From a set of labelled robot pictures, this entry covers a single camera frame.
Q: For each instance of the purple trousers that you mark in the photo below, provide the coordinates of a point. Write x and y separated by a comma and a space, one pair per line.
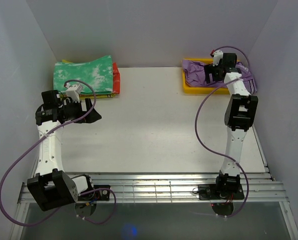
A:
195, 76

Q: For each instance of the red folded trousers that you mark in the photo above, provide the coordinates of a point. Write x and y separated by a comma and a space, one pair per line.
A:
116, 79

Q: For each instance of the yellow plastic tray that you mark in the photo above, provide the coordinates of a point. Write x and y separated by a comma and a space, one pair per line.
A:
203, 88

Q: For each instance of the aluminium rail frame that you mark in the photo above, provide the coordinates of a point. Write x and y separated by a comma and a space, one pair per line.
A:
161, 163

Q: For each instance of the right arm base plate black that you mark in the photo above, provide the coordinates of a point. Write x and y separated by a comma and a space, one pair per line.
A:
206, 192

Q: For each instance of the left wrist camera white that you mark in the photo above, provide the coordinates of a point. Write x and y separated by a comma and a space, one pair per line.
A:
73, 92

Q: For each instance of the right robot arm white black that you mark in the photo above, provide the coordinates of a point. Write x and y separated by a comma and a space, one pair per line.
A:
239, 117

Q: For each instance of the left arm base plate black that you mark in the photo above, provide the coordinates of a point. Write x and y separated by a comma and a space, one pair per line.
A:
101, 195

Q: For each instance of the yellow folded trousers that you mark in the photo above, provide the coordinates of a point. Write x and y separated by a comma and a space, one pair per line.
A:
98, 96

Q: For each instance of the green white folded trousers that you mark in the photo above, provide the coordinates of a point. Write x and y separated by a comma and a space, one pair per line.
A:
82, 75

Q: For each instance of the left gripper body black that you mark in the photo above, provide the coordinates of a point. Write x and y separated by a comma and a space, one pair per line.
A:
73, 110

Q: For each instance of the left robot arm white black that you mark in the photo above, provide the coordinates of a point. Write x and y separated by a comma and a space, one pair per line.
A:
50, 186

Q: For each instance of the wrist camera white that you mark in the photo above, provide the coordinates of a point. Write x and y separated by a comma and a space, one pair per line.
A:
73, 92
217, 55

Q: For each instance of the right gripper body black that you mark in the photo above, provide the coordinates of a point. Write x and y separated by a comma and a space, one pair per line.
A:
209, 69

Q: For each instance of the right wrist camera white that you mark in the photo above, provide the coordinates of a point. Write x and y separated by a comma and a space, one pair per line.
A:
217, 55

